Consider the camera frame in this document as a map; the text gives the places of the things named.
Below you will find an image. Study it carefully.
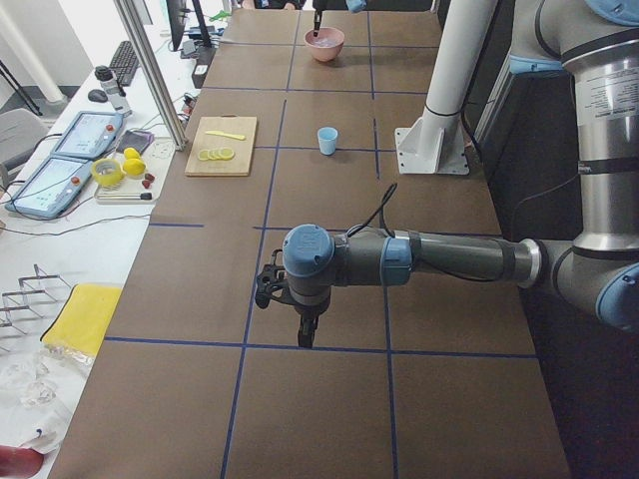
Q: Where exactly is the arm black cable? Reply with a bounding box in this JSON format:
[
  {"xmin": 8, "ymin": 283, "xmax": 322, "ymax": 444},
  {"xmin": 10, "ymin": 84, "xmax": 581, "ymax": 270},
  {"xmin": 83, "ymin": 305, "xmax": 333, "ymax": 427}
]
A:
[{"xmin": 346, "ymin": 182, "xmax": 399, "ymax": 238}]

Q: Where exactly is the light blue paper cup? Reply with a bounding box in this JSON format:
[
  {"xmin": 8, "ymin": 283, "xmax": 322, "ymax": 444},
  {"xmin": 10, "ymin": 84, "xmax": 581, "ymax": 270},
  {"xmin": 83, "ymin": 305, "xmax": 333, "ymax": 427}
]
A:
[{"xmin": 317, "ymin": 127, "xmax": 338, "ymax": 156}]

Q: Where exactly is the upper teach pendant tablet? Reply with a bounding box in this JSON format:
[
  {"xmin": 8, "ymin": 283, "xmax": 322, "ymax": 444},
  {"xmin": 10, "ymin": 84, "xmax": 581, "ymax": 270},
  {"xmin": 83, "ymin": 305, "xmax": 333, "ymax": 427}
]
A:
[{"xmin": 52, "ymin": 111, "xmax": 124, "ymax": 160}]

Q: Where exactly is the water bottle black cap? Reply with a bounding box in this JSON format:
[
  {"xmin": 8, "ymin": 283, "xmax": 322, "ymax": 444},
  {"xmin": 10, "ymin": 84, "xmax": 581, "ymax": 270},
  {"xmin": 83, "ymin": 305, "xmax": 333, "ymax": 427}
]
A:
[{"xmin": 94, "ymin": 65, "xmax": 132, "ymax": 117}]

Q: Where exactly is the bamboo cutting board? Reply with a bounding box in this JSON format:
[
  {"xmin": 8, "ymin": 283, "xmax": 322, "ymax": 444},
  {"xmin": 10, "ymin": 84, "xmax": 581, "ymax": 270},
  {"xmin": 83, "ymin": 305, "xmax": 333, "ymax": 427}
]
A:
[{"xmin": 185, "ymin": 116, "xmax": 258, "ymax": 177}]

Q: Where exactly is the teach pendant tablet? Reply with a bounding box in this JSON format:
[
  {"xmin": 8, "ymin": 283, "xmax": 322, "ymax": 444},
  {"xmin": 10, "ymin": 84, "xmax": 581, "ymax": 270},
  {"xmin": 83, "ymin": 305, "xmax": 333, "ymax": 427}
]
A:
[
  {"xmin": 52, "ymin": 111, "xmax": 124, "ymax": 160},
  {"xmin": 5, "ymin": 155, "xmax": 93, "ymax": 220}
]

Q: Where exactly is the yellow plastic knife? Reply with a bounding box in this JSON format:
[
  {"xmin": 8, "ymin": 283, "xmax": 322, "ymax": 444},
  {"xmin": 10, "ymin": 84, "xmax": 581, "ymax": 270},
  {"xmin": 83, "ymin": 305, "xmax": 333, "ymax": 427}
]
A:
[{"xmin": 205, "ymin": 130, "xmax": 247, "ymax": 141}]

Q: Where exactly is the computer mouse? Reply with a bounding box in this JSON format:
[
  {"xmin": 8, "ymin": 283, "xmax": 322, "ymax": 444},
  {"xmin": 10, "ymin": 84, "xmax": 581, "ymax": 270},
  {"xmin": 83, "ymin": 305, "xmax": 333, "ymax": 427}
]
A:
[{"xmin": 87, "ymin": 89, "xmax": 109, "ymax": 103}]

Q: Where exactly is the top lemon slice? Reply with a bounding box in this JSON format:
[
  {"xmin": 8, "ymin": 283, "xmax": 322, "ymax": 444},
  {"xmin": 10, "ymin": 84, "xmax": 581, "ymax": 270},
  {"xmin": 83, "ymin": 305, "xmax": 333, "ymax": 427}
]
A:
[{"xmin": 224, "ymin": 147, "xmax": 235, "ymax": 161}]

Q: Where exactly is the yellow cloth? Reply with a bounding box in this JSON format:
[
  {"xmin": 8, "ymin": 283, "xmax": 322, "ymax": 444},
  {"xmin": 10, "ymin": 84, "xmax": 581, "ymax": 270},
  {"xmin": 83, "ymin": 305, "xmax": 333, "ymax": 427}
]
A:
[{"xmin": 41, "ymin": 283, "xmax": 122, "ymax": 359}]

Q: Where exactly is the white tray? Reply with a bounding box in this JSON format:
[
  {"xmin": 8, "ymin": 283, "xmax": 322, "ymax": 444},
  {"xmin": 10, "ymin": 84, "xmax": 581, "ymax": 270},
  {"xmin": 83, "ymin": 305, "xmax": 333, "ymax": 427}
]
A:
[{"xmin": 94, "ymin": 173, "xmax": 163, "ymax": 205}]

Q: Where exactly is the pink bowl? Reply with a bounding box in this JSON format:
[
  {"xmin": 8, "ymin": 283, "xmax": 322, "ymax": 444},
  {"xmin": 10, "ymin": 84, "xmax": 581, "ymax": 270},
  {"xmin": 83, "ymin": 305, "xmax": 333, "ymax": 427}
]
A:
[{"xmin": 304, "ymin": 27, "xmax": 345, "ymax": 62}]

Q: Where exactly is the whole yellow lemon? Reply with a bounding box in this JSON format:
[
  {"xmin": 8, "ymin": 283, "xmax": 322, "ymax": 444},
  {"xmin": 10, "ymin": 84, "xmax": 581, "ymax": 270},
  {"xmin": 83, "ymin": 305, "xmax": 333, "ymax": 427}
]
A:
[{"xmin": 122, "ymin": 147, "xmax": 146, "ymax": 177}]

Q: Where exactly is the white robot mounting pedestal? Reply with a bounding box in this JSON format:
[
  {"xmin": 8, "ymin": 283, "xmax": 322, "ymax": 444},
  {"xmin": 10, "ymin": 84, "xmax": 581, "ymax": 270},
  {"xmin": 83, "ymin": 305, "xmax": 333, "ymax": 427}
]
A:
[{"xmin": 394, "ymin": 0, "xmax": 498, "ymax": 176}]

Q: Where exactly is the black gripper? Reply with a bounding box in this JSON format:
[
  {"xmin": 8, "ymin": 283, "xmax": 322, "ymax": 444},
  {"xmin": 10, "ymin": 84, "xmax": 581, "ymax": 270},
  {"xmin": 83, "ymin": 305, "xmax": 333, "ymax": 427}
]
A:
[{"xmin": 295, "ymin": 296, "xmax": 329, "ymax": 348}]

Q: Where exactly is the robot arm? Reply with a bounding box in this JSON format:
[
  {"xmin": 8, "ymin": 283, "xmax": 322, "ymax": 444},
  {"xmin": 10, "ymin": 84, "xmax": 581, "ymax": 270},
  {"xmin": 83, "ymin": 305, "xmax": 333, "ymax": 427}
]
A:
[
  {"xmin": 313, "ymin": 0, "xmax": 366, "ymax": 37},
  {"xmin": 256, "ymin": 1, "xmax": 638, "ymax": 348}
]

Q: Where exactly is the wire rack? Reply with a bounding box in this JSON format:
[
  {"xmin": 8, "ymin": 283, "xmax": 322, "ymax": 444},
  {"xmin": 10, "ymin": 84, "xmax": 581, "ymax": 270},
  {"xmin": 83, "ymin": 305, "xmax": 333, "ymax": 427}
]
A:
[{"xmin": 1, "ymin": 263, "xmax": 72, "ymax": 355}]

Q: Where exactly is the lower teach pendant tablet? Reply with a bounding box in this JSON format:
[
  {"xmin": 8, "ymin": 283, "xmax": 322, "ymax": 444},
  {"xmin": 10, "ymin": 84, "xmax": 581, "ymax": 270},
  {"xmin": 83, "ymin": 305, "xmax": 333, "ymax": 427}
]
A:
[{"xmin": 5, "ymin": 155, "xmax": 93, "ymax": 220}]

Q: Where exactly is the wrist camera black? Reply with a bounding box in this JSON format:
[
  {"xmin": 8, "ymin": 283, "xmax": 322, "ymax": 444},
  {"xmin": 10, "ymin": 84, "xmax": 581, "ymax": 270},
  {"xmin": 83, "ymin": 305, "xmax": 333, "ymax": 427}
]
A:
[{"xmin": 255, "ymin": 248, "xmax": 295, "ymax": 309}]

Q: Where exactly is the black keyboard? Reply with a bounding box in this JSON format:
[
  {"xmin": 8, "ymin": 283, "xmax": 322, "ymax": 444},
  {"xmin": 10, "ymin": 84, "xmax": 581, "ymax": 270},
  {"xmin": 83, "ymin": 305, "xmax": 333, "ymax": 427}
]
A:
[{"xmin": 109, "ymin": 40, "xmax": 139, "ymax": 87}]

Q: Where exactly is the aluminium frame post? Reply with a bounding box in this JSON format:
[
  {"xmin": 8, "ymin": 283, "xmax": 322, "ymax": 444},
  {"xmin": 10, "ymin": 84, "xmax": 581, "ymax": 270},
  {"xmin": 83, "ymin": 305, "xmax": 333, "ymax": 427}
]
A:
[{"xmin": 114, "ymin": 0, "xmax": 188, "ymax": 151}]

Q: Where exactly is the pile of clear ice cubes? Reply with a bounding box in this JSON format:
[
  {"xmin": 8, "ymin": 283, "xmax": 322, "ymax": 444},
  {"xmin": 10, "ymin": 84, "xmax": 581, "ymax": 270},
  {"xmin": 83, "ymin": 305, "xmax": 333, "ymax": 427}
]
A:
[{"xmin": 308, "ymin": 36, "xmax": 341, "ymax": 50}]

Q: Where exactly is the yellow tape roll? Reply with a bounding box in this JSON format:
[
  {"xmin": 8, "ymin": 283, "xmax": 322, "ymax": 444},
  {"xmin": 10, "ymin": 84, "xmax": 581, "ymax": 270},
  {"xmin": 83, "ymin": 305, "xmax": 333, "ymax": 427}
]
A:
[{"xmin": 91, "ymin": 158, "xmax": 125, "ymax": 188}]

